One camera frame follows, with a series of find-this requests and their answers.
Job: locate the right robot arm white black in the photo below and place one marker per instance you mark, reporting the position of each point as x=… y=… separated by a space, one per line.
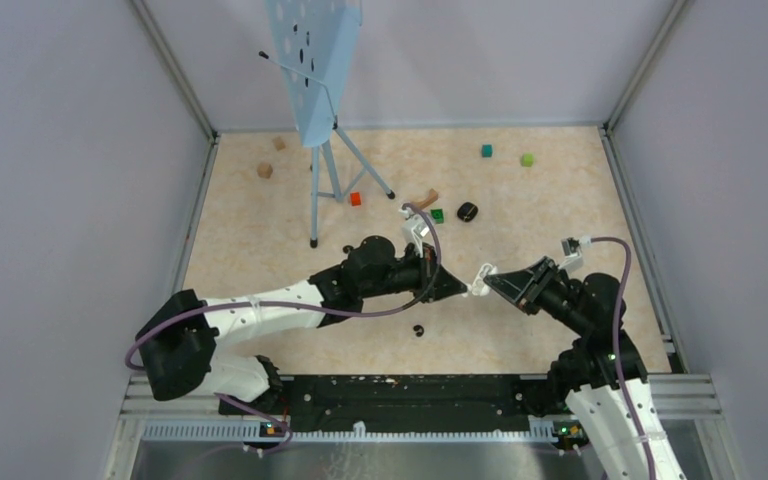
x=601 y=379

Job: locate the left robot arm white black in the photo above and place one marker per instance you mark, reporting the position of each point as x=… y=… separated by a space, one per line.
x=185 y=347

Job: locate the green lego brick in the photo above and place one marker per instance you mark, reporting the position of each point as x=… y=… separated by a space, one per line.
x=437 y=216

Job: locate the aluminium rail frame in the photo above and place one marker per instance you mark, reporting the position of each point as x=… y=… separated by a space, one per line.
x=206 y=418

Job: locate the small wooden cube far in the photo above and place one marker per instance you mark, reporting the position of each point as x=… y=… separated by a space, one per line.
x=278 y=143

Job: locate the wooden cube near stand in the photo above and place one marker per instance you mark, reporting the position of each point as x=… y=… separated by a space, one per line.
x=265 y=170

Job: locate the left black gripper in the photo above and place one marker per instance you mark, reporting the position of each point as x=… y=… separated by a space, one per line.
x=448 y=285

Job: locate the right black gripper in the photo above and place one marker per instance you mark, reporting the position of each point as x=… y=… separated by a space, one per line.
x=524 y=287

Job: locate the light blue music stand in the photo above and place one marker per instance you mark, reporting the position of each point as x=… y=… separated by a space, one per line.
x=314 y=43

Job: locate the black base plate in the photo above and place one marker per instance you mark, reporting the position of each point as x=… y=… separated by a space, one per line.
x=413 y=403

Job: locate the black earbud charging case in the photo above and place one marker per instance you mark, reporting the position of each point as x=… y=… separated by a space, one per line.
x=467 y=212

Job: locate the white charging case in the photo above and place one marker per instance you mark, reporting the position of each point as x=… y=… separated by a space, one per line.
x=478 y=287

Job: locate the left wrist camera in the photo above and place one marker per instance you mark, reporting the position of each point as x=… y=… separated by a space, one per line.
x=414 y=229

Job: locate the lime green cube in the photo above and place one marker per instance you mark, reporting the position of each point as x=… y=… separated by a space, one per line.
x=527 y=160

